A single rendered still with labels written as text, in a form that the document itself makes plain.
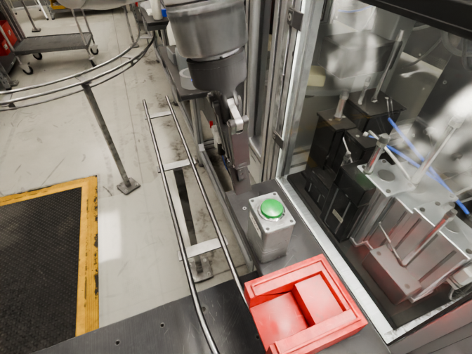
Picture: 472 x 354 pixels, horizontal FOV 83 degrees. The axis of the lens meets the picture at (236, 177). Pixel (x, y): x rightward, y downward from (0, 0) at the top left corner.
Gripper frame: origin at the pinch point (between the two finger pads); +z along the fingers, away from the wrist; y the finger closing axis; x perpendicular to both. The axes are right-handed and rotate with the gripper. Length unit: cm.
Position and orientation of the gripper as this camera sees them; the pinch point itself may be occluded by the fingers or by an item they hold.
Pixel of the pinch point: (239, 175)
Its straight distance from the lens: 46.0
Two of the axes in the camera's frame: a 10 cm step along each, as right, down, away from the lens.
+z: 1.7, 7.7, 6.1
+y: -3.1, -5.5, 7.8
